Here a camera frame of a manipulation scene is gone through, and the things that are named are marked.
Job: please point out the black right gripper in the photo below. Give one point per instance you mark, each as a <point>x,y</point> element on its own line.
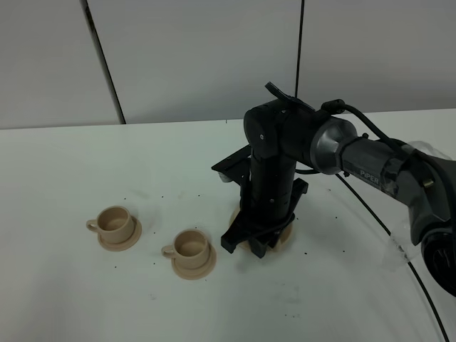
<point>271,202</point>

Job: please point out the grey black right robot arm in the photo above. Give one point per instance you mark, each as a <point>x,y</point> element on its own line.
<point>282,133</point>

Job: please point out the tan teapot saucer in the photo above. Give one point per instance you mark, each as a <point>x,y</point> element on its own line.
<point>284,237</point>

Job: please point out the tan teacup near centre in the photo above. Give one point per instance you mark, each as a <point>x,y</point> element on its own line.
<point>189,250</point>

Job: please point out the tan teacup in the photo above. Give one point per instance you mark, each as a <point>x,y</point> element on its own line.
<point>189,250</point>
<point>115,225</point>

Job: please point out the tan saucer near centre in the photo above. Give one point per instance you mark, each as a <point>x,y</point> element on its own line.
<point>198,273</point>

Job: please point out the tan saucer far left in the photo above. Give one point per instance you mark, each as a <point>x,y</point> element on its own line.
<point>131,241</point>

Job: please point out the tan teacup far left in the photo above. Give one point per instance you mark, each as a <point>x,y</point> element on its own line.
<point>115,225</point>

